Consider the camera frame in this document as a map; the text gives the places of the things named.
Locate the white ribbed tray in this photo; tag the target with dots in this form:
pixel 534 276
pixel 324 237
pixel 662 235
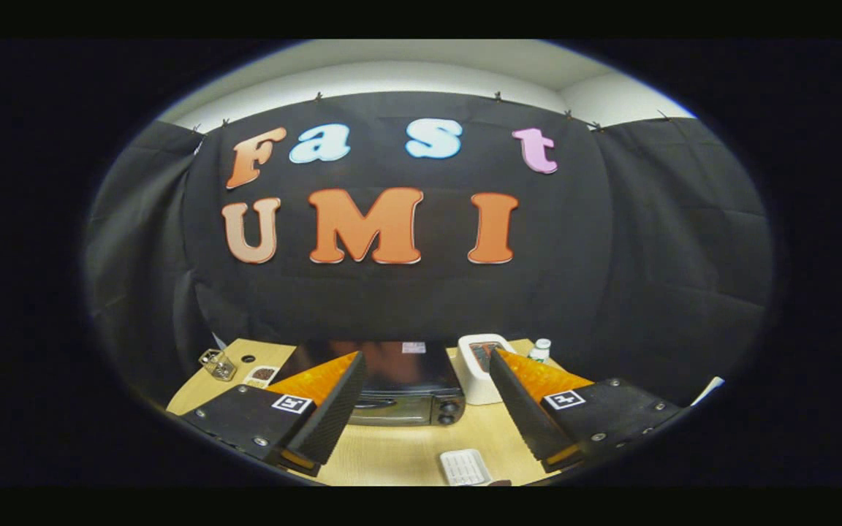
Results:
pixel 465 467

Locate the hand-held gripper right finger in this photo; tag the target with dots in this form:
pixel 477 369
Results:
pixel 520 409

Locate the white flat panel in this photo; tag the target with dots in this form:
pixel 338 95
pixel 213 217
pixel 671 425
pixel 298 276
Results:
pixel 710 389

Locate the white toaster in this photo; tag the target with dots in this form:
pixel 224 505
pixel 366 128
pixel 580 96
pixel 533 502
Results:
pixel 473 387

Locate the black toaster oven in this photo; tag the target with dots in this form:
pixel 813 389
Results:
pixel 406 380

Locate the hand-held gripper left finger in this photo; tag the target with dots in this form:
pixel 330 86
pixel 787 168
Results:
pixel 333 409

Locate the small white dish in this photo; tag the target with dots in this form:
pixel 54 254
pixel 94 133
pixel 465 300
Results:
pixel 262 375

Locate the white bottle green label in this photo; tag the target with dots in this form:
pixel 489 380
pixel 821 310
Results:
pixel 540 352

